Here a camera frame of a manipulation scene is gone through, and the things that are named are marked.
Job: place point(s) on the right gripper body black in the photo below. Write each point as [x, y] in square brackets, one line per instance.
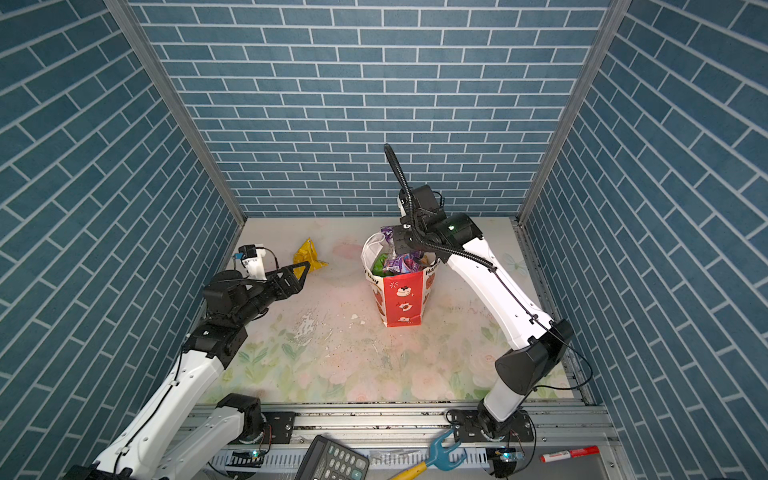
[409, 239]

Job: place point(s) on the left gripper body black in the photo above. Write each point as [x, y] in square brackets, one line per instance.
[270, 292]

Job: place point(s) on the yellow snack packet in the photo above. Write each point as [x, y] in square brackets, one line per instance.
[307, 252]

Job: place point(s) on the purple snack packet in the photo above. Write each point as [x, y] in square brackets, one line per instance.
[401, 264]

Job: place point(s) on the red white paper gift bag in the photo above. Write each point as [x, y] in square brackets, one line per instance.
[400, 299]

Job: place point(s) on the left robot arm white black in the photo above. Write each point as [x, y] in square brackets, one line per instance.
[144, 449]

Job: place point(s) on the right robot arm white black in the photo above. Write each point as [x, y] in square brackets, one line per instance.
[537, 342]

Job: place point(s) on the green snack packet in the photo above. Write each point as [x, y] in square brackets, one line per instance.
[379, 267]

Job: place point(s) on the black calculator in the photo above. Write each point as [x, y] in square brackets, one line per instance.
[327, 459]

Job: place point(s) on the blue yellow clamp tool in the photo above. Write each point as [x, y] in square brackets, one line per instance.
[439, 456]

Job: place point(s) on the red white marker pen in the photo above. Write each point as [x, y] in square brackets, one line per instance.
[569, 454]

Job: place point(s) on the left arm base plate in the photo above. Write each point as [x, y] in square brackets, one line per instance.
[267, 428]

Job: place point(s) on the aluminium front rail frame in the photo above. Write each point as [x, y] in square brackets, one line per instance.
[414, 425]

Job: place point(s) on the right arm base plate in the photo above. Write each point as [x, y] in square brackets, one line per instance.
[473, 426]

